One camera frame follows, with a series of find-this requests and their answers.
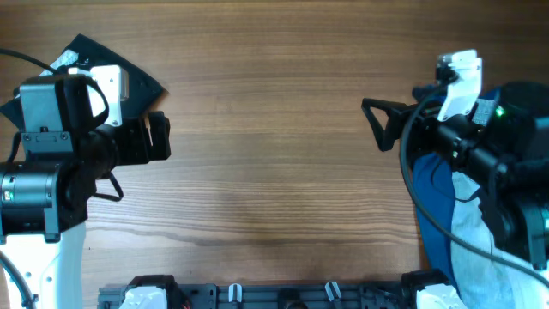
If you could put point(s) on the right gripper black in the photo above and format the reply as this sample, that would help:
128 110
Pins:
396 113

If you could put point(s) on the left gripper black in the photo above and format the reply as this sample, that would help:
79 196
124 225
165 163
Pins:
138 130

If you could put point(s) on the black shorts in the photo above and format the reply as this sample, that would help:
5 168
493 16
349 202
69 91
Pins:
85 53

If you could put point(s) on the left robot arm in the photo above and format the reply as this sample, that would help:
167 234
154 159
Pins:
68 148

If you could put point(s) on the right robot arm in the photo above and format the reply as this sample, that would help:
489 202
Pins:
479 182

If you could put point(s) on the blue shirt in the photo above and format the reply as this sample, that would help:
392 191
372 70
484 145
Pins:
432 180

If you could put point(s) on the light blue jeans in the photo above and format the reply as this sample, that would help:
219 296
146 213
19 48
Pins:
483 283

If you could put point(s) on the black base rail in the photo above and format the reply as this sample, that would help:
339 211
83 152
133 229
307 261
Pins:
368 295

